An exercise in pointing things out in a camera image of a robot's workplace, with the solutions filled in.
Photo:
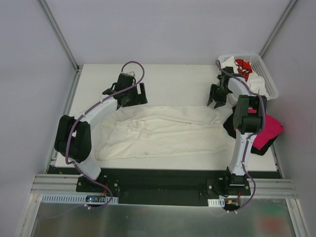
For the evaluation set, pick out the aluminium corner post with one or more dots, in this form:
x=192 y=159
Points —
x=58 y=33
x=277 y=27

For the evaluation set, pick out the white shirts in basket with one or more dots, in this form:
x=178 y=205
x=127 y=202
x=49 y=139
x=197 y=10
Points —
x=255 y=82

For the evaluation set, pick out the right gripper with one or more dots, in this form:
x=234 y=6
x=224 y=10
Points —
x=218 y=94

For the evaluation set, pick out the white slotted cable duct left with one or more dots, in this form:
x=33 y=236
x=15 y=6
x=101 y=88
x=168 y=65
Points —
x=78 y=199

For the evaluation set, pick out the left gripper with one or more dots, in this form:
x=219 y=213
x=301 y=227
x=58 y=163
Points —
x=135 y=96

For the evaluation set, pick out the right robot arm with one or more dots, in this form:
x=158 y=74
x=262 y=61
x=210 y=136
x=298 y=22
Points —
x=249 y=120

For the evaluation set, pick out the left aluminium corner post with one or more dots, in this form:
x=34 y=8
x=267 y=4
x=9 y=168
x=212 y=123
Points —
x=58 y=33

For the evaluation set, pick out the white slotted cable duct right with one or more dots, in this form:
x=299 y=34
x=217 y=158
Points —
x=220 y=202

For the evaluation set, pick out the pink t shirt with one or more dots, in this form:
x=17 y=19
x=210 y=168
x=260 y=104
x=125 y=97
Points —
x=263 y=141

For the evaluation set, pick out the aluminium frame rail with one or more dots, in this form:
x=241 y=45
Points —
x=66 y=184

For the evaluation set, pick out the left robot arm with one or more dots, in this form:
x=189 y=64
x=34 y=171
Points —
x=73 y=138

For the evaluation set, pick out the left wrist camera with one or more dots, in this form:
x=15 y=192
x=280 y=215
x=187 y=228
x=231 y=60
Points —
x=130 y=73

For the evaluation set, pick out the white slotted cable duct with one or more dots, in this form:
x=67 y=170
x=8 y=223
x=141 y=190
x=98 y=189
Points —
x=78 y=199
x=220 y=202

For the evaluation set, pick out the right aluminium corner post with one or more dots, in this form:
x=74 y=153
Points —
x=277 y=27

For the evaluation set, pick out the red printed white shirt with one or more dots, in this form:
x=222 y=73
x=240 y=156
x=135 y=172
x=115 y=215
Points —
x=244 y=68

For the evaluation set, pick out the cream white t shirt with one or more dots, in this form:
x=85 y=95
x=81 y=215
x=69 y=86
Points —
x=161 y=131

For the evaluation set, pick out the white plastic laundry basket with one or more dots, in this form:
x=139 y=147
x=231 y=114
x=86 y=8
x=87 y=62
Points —
x=259 y=67

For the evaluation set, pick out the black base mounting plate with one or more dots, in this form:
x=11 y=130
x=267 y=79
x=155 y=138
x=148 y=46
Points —
x=166 y=187

